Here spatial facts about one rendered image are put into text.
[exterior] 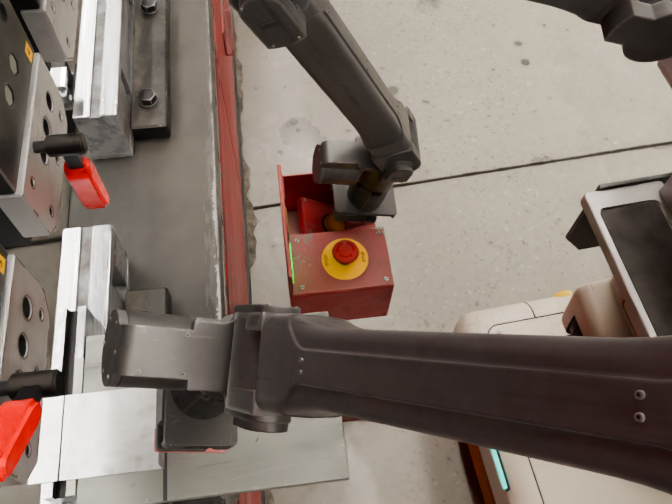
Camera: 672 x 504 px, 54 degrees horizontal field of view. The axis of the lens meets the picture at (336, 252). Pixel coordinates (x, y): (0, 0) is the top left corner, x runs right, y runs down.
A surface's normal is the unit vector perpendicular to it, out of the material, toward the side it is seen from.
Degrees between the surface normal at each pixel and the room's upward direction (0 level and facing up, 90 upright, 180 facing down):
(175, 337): 32
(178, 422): 28
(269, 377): 58
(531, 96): 0
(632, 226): 0
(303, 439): 0
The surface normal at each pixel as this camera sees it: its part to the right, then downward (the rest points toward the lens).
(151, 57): 0.03, -0.48
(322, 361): -0.83, -0.15
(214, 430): 0.48, -0.47
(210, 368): 0.48, -0.09
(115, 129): 0.12, 0.87
